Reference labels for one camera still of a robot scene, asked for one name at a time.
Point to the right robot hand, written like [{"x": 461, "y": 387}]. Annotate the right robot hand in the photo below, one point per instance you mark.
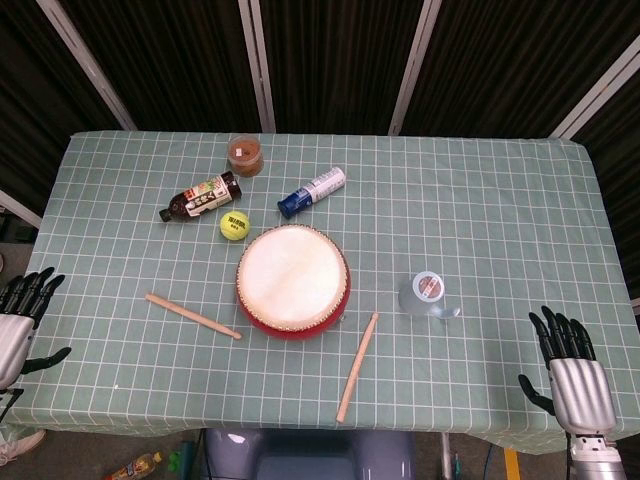
[{"x": 580, "y": 385}]

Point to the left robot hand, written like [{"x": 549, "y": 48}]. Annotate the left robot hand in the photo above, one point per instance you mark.
[{"x": 11, "y": 330}]

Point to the wooden drumstick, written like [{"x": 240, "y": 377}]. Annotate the wooden drumstick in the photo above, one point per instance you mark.
[
  {"x": 357, "y": 367},
  {"x": 192, "y": 316}
]

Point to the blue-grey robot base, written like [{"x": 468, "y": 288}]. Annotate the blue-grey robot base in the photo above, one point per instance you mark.
[{"x": 310, "y": 455}]

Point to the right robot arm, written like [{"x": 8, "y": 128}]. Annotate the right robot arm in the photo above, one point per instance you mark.
[{"x": 597, "y": 457}]

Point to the red drum with white skin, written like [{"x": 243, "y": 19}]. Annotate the red drum with white skin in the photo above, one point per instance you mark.
[{"x": 292, "y": 281}]

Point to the grey metal stand leg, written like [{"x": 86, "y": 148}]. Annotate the grey metal stand leg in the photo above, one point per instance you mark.
[{"x": 445, "y": 455}]

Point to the yellow drink bottle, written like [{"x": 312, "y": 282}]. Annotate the yellow drink bottle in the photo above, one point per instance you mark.
[{"x": 134, "y": 467}]

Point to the green plastic toy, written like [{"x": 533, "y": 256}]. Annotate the green plastic toy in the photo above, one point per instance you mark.
[{"x": 175, "y": 460}]

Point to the green checked tablecloth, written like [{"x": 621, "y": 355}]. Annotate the green checked tablecloth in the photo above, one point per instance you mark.
[{"x": 450, "y": 210}]

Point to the dark brown drink bottle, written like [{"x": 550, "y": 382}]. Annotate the dark brown drink bottle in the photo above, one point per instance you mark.
[{"x": 200, "y": 197}]

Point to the yellow tennis ball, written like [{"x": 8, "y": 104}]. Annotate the yellow tennis ball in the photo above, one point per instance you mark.
[{"x": 234, "y": 226}]

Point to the clear jar with brown contents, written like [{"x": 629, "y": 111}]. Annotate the clear jar with brown contents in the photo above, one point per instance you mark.
[{"x": 245, "y": 156}]

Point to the blue and white spray can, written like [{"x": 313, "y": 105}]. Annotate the blue and white spray can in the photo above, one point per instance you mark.
[{"x": 311, "y": 192}]

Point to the white partition post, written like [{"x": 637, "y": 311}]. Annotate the white partition post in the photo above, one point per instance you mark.
[
  {"x": 17, "y": 207},
  {"x": 595, "y": 90},
  {"x": 415, "y": 67},
  {"x": 257, "y": 65},
  {"x": 85, "y": 62}
]

